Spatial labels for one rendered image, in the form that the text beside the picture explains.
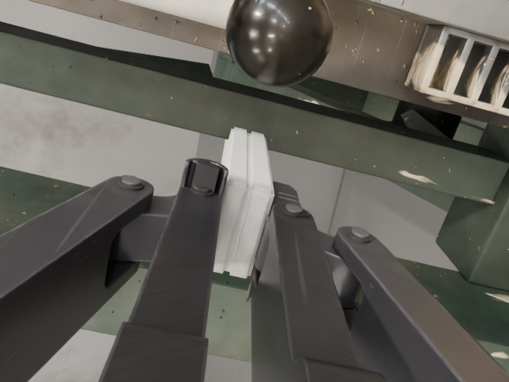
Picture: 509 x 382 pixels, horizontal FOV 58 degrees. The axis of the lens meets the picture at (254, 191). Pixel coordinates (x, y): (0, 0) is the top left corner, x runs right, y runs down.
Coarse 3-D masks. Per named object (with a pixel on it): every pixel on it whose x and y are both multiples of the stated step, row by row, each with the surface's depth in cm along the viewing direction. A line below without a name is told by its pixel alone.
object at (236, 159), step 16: (240, 128) 19; (240, 144) 17; (224, 160) 18; (240, 160) 15; (240, 176) 14; (224, 192) 13; (240, 192) 13; (224, 208) 13; (240, 208) 13; (224, 224) 13; (224, 240) 14; (224, 256) 14
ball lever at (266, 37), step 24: (240, 0) 15; (264, 0) 15; (288, 0) 14; (312, 0) 15; (240, 24) 15; (264, 24) 15; (288, 24) 14; (312, 24) 15; (240, 48) 15; (264, 48) 15; (288, 48) 15; (312, 48) 15; (264, 72) 15; (288, 72) 15; (312, 72) 16
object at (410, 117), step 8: (104, 48) 110; (136, 56) 115; (144, 56) 117; (152, 56) 119; (160, 56) 121; (168, 64) 122; (176, 64) 124; (184, 64) 126; (192, 64) 128; (200, 64) 130; (208, 64) 133; (200, 72) 129; (208, 72) 132; (408, 112) 92; (416, 112) 89; (408, 120) 87; (416, 120) 84; (424, 120) 81; (416, 128) 79; (424, 128) 77; (432, 128) 75
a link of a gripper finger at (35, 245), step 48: (96, 192) 11; (144, 192) 12; (0, 240) 8; (48, 240) 8; (96, 240) 9; (0, 288) 7; (48, 288) 8; (96, 288) 10; (0, 336) 7; (48, 336) 9
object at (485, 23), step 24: (360, 0) 26; (384, 0) 25; (408, 0) 25; (432, 0) 25; (456, 0) 25; (480, 0) 25; (504, 0) 25; (456, 24) 26; (480, 24) 26; (504, 24) 26
